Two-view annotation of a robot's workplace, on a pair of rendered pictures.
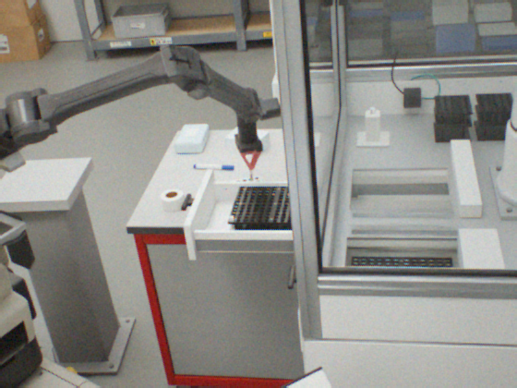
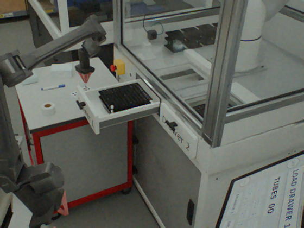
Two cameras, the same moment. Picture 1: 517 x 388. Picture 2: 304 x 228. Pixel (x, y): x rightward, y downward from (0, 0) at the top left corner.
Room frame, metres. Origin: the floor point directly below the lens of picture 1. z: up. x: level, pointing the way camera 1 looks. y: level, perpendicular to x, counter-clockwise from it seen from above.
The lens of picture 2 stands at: (0.40, 0.81, 1.85)
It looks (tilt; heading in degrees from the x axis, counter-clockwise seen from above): 32 degrees down; 323
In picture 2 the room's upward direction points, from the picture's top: 1 degrees clockwise
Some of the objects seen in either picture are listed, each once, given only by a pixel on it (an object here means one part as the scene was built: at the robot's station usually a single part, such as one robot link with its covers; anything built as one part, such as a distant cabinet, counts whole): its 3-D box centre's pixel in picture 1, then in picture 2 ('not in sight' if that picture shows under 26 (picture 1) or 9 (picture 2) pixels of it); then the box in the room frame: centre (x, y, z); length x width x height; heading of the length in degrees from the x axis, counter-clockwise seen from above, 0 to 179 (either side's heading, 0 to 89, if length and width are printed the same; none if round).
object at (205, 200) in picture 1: (202, 212); (87, 108); (1.64, 0.16, 0.87); 0.29 x 0.02 x 0.11; 168
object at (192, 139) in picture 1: (192, 138); (27, 75); (2.27, 0.21, 0.78); 0.15 x 0.10 x 0.04; 169
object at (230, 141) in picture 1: (247, 140); (62, 70); (2.20, 0.02, 0.79); 0.13 x 0.09 x 0.05; 58
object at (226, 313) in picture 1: (252, 265); (74, 136); (2.03, 0.05, 0.38); 0.62 x 0.58 x 0.76; 168
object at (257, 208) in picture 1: (276, 213); (125, 100); (1.59, -0.04, 0.87); 0.22 x 0.18 x 0.06; 78
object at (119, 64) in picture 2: not in sight; (118, 67); (1.90, -0.21, 0.88); 0.07 x 0.05 x 0.07; 168
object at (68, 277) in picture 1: (66, 269); not in sight; (2.15, 0.72, 0.38); 0.30 x 0.30 x 0.76; 82
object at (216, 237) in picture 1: (279, 214); (126, 100); (1.59, -0.05, 0.86); 0.40 x 0.26 x 0.06; 78
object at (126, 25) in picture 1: (142, 20); not in sight; (5.58, 0.75, 0.22); 0.40 x 0.30 x 0.17; 82
